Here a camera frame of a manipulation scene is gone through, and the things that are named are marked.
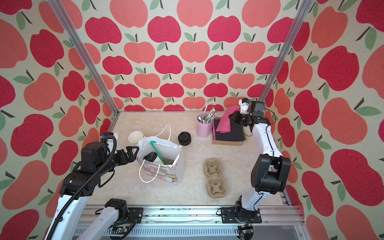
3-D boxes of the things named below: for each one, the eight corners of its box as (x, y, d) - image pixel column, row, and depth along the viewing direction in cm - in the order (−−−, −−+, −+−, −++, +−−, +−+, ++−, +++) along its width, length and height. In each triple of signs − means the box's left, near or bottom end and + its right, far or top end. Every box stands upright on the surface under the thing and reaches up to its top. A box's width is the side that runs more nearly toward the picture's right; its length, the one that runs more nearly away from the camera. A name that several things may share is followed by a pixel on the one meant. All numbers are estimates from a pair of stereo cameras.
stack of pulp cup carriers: (205, 199, 81) (206, 195, 76) (203, 163, 95) (204, 158, 90) (226, 199, 81) (228, 195, 76) (221, 163, 95) (223, 158, 90)
